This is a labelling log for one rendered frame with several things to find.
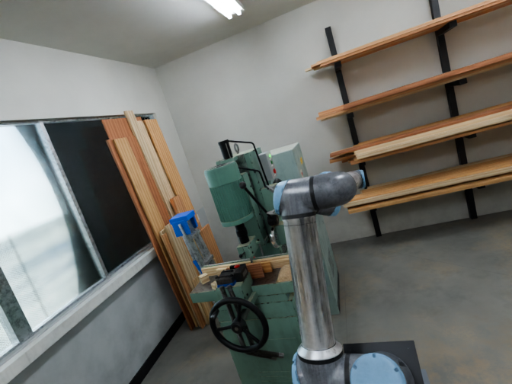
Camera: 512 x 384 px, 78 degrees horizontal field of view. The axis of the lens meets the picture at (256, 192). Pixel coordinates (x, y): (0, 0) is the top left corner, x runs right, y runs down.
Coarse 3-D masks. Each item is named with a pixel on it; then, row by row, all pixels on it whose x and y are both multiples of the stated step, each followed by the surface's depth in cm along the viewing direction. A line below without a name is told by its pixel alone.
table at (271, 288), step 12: (216, 276) 183; (276, 276) 161; (204, 288) 173; (252, 288) 159; (264, 288) 157; (276, 288) 155; (288, 288) 153; (192, 300) 173; (204, 300) 170; (216, 300) 168; (252, 300) 152
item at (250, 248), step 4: (248, 236) 180; (252, 236) 178; (252, 240) 173; (256, 240) 177; (240, 244) 172; (244, 244) 170; (248, 244) 168; (252, 244) 171; (256, 244) 176; (240, 248) 168; (244, 248) 167; (248, 248) 167; (252, 248) 170; (256, 248) 175; (240, 252) 169; (248, 252) 167; (252, 252) 168; (244, 256) 169; (248, 256) 168; (252, 256) 168
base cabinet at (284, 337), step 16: (256, 320) 164; (272, 320) 161; (288, 320) 158; (256, 336) 166; (272, 336) 163; (288, 336) 160; (288, 352) 163; (240, 368) 176; (256, 368) 172; (272, 368) 169; (288, 368) 166
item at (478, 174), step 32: (416, 32) 278; (320, 64) 302; (448, 64) 316; (480, 64) 271; (384, 96) 294; (448, 96) 324; (352, 128) 353; (416, 128) 327; (448, 128) 295; (480, 128) 286; (352, 160) 327; (384, 192) 325; (416, 192) 314; (448, 192) 306
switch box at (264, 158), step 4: (264, 152) 188; (268, 152) 188; (260, 156) 184; (264, 156) 184; (268, 156) 186; (264, 160) 184; (268, 160) 185; (272, 160) 192; (264, 164) 185; (268, 164) 184; (272, 164) 190; (264, 168) 186; (268, 168) 185; (272, 168) 188; (264, 172) 186; (268, 172) 186; (272, 172) 186; (276, 172) 193; (268, 176) 186; (272, 176) 186; (276, 176) 192; (264, 180) 188; (268, 180) 187
